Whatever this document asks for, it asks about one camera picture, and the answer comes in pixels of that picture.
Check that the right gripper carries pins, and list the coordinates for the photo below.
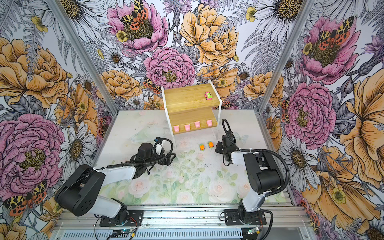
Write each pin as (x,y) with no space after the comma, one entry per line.
(218,146)

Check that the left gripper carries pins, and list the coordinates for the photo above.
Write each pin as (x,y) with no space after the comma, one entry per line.
(168,161)

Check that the pink green toy car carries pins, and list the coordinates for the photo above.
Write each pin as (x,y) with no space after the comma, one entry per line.
(208,96)

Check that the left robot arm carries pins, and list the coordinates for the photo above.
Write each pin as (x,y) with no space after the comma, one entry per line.
(80,194)

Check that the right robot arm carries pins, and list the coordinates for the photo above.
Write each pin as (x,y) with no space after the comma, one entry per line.
(264,177)

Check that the wooden two-tier shelf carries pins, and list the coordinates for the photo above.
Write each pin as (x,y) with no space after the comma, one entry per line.
(186,105)

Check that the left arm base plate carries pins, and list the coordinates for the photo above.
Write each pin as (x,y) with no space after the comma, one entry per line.
(127,218)

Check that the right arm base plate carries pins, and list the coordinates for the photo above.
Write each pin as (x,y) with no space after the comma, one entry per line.
(234,217)

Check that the aluminium frame rail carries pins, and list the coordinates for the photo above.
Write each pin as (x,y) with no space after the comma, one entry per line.
(189,216)

